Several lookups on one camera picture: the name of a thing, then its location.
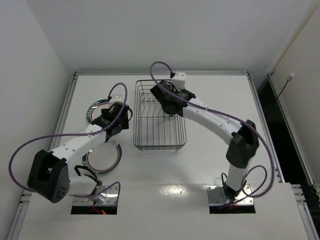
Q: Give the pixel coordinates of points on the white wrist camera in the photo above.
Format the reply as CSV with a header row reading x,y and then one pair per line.
x,y
179,80
115,98

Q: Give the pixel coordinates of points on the metal base plate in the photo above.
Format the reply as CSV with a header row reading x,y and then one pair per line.
x,y
108,198
216,196

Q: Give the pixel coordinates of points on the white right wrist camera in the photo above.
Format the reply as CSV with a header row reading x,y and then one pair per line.
x,y
179,80

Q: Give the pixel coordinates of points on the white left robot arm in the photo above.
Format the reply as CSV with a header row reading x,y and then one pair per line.
x,y
58,173

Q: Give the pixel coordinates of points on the far green red rimmed plate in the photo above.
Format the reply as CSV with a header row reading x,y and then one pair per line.
x,y
95,109

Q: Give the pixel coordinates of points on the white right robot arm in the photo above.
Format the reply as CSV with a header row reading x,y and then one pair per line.
x,y
242,142

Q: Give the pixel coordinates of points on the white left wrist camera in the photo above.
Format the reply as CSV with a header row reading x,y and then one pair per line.
x,y
115,98

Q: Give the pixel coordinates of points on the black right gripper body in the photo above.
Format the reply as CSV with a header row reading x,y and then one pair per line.
x,y
167,107

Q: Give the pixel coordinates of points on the white plate teal rim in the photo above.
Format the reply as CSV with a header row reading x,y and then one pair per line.
x,y
166,116

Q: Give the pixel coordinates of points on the near green red rimmed plate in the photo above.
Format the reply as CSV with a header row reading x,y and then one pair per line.
x,y
104,158

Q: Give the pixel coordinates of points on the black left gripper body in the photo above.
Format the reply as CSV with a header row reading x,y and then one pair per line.
x,y
120,122

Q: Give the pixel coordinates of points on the green red rimmed plate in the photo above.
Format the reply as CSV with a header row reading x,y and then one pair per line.
x,y
95,109
104,158

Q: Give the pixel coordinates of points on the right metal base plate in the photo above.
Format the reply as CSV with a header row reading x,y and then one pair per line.
x,y
216,196

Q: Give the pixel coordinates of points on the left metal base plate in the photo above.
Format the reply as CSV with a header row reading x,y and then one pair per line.
x,y
108,198

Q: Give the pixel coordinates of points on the grey wire dish rack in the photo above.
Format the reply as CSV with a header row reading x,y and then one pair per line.
x,y
151,131

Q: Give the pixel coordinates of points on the aluminium table frame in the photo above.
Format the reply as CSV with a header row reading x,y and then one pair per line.
x,y
163,195

